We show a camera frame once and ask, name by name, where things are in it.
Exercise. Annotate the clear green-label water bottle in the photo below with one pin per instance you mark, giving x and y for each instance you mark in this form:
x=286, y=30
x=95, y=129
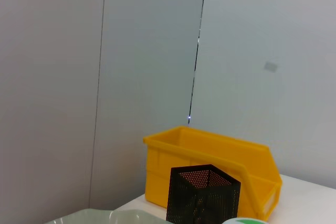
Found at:
x=244, y=221

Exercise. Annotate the black mesh pen holder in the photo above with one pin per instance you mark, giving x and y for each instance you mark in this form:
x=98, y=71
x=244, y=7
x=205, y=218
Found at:
x=204, y=200

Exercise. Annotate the green glass fruit plate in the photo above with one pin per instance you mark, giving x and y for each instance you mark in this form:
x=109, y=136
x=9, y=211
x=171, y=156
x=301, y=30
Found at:
x=86, y=217

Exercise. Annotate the yellow plastic bin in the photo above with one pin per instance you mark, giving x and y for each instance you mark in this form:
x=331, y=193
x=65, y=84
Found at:
x=162, y=176

